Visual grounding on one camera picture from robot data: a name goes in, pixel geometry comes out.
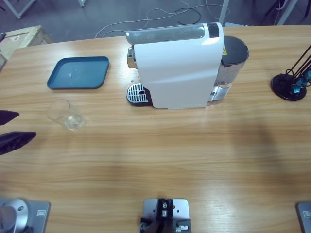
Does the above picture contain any white metal frame leg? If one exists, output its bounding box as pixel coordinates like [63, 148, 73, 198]
[276, 0, 299, 26]

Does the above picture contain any white capsule coffee machine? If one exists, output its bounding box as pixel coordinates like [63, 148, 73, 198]
[126, 22, 225, 110]

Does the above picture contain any blue plastic tray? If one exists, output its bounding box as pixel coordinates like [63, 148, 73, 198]
[46, 56, 110, 90]

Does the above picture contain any white metal post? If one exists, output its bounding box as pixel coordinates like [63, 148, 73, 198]
[219, 0, 230, 24]

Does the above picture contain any white floor cable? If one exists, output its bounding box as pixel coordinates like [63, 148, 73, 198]
[94, 0, 230, 39]

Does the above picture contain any black floor cable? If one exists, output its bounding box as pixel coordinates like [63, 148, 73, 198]
[173, 7, 202, 25]

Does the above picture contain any black capsule stand with rods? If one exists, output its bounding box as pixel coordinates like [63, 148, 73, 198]
[270, 43, 311, 101]

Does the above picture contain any silver coffee machine lever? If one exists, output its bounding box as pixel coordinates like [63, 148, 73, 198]
[125, 23, 207, 46]

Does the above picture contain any white metal table frame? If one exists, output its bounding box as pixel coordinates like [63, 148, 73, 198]
[3, 0, 37, 20]

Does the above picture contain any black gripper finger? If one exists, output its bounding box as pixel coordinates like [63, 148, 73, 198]
[0, 131, 37, 156]
[0, 109, 20, 126]

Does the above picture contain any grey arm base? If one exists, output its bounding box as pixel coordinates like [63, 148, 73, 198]
[295, 202, 311, 233]
[0, 198, 51, 233]

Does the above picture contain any clear water tank, black lid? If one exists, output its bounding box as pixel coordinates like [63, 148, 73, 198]
[208, 35, 250, 103]

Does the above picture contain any wooden crate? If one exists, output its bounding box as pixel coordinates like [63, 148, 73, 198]
[0, 25, 53, 73]

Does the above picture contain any clear drinking glass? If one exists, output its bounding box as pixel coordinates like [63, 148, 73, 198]
[46, 99, 87, 132]

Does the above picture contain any black drip tray, metal grate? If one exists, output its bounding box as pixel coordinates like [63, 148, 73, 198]
[125, 83, 152, 108]

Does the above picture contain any centre metal camera mount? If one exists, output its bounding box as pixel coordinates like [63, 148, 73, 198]
[140, 198, 191, 233]

